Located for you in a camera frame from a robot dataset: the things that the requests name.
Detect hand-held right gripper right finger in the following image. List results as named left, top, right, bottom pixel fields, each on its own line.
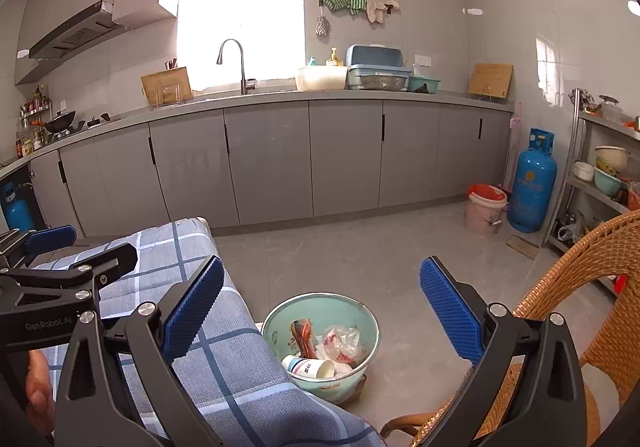
left=419, top=255, right=589, bottom=447

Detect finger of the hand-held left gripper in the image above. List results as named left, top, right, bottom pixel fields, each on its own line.
left=0, top=242, right=138, bottom=287
left=0, top=225, right=77, bottom=258

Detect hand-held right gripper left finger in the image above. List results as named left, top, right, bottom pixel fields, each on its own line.
left=52, top=254, right=226, bottom=447

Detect mint green basin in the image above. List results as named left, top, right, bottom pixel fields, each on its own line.
left=261, top=293, right=381, bottom=405

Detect orange and blue plastic bag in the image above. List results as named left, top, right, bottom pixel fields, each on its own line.
left=291, top=319, right=317, bottom=359

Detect white paper cup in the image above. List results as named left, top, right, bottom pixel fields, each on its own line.
left=281, top=354, right=336, bottom=380

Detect person's left hand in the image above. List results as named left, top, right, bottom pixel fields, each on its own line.
left=25, top=349, right=56, bottom=435

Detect blue gas cylinder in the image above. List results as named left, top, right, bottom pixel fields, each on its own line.
left=0, top=182, right=37, bottom=233
left=507, top=128, right=558, bottom=234

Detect blue plaid cloth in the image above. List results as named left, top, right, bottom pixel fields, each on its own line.
left=0, top=217, right=388, bottom=447

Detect small wooden board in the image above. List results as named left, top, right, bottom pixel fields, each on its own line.
left=506, top=235, right=538, bottom=259

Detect cluster of sauce bottles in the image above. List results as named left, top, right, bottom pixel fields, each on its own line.
left=14, top=127, right=48, bottom=158

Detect pink plastic bucket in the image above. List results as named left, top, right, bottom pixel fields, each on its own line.
left=465, top=184, right=508, bottom=238

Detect black wok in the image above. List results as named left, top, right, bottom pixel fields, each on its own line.
left=31, top=111, right=77, bottom=134

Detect gas stove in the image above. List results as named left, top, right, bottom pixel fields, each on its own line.
left=47, top=113, right=121, bottom=140

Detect red bucket liner bag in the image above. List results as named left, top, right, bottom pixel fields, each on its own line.
left=468, top=184, right=508, bottom=202

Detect wicker chair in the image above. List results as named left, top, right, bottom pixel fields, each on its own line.
left=380, top=209, right=640, bottom=447

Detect grey kitchen base cabinets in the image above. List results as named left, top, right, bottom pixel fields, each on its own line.
left=0, top=92, right=516, bottom=238

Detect wooden cutting board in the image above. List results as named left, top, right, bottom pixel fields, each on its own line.
left=468, top=63, right=514, bottom=98
left=140, top=66, right=194, bottom=106

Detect metal shelf rack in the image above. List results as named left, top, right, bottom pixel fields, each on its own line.
left=542, top=88, right=640, bottom=298

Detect green bowl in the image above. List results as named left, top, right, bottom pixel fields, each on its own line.
left=594, top=167, right=623, bottom=195

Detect range hood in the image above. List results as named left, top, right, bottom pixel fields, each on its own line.
left=28, top=0, right=123, bottom=60

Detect cream patterned bowl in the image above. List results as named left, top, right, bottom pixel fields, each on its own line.
left=595, top=146, right=627, bottom=172

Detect metal kitchen faucet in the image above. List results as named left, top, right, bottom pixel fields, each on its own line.
left=216, top=39, right=257, bottom=96

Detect green plastic basket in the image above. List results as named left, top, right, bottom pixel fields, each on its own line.
left=407, top=76, right=442, bottom=94

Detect white plastic tub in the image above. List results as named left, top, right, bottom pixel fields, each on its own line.
left=296, top=66, right=348, bottom=92

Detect blue lidded dish rack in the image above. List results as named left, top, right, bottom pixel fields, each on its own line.
left=346, top=44, right=413, bottom=90

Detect bright window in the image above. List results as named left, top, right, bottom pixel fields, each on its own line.
left=176, top=0, right=306, bottom=92

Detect pink hanging gloves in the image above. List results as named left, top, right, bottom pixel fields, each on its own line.
left=366, top=0, right=401, bottom=25

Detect green striped towel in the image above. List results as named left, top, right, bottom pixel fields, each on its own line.
left=321, top=0, right=367, bottom=16

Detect wall rack of condiment bottles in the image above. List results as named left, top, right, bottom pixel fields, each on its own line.
left=19, top=84, right=52, bottom=120

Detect pink mop handle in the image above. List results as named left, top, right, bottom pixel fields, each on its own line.
left=502, top=102, right=523, bottom=192

